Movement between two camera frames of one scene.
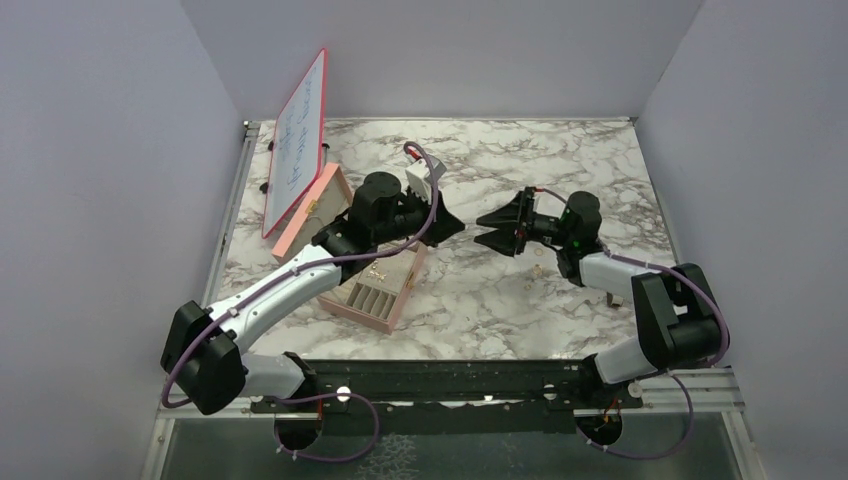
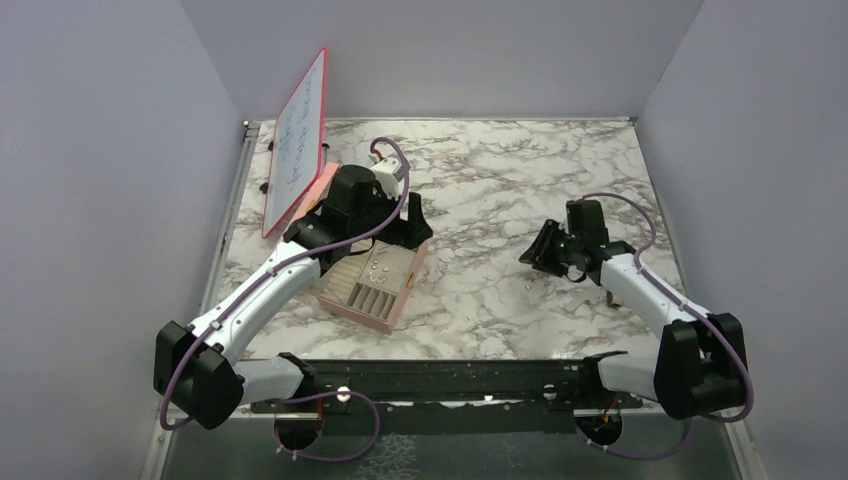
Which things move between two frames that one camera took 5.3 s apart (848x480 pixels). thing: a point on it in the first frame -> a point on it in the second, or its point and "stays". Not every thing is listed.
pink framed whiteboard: x=298 y=145 stays
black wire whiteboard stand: x=264 y=186 stays
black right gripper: x=507 y=218 -> x=538 y=253
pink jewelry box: x=384 y=291 stays
